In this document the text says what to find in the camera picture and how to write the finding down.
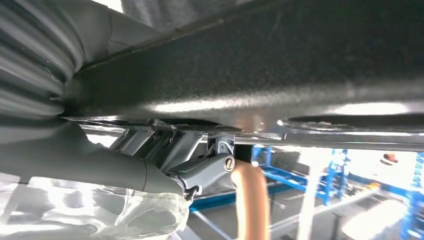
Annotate blue metal shelf rack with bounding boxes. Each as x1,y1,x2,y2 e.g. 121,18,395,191
190,145,424,240

